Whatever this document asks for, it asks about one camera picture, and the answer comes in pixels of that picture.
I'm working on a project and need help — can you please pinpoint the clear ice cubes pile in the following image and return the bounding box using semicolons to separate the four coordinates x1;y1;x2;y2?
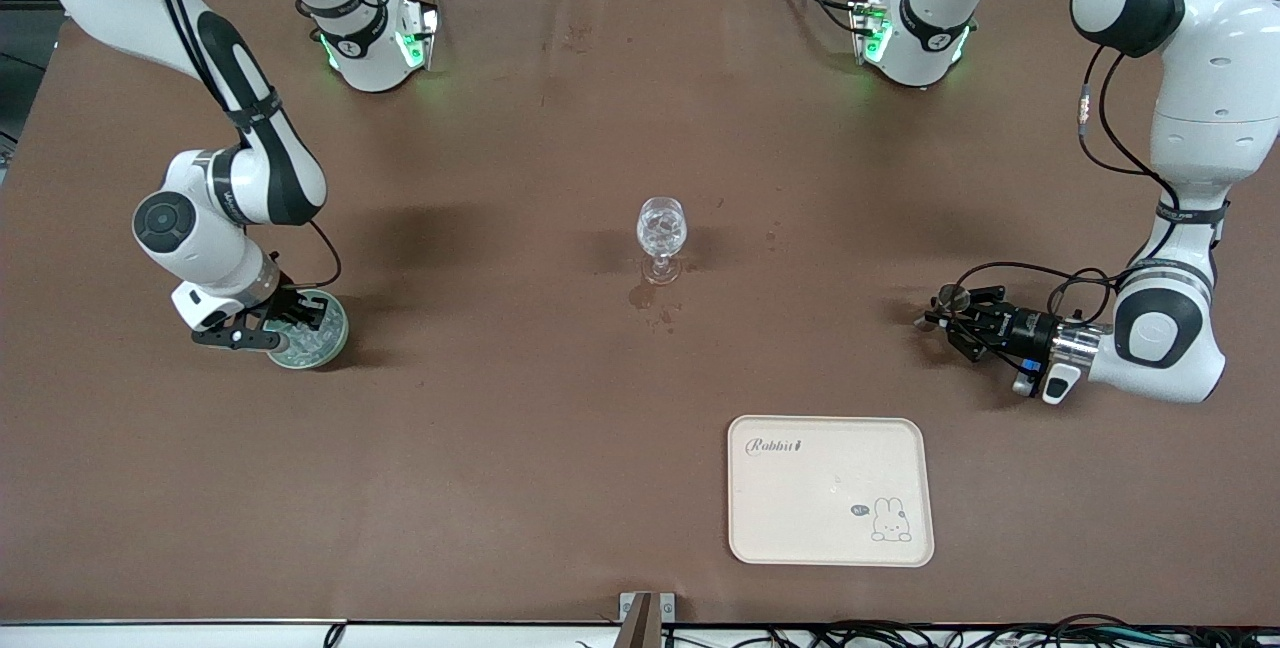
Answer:
280;318;341;361

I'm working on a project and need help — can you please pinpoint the steel double jigger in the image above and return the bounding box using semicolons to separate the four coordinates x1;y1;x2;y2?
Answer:
913;285;971;332

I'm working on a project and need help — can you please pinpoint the clear stemmed wine glass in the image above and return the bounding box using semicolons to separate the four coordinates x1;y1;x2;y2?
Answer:
637;196;691;286

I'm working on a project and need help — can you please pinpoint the pale green ceramic bowl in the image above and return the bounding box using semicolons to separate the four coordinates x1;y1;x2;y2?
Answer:
265;290;349;370

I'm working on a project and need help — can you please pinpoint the brown table cover sheet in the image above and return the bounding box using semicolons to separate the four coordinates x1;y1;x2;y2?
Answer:
0;0;1280;626

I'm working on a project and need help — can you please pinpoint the cream rabbit print tray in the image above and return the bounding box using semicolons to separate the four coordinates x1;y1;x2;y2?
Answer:
727;415;935;567

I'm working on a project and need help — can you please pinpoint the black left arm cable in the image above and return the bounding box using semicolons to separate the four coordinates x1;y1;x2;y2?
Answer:
945;43;1171;329

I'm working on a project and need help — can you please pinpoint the black cable bundle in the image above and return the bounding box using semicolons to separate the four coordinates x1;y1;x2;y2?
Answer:
660;614;1280;648

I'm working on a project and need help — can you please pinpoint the grey metal camera bracket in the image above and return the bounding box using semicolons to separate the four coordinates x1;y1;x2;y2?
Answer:
619;592;676;648

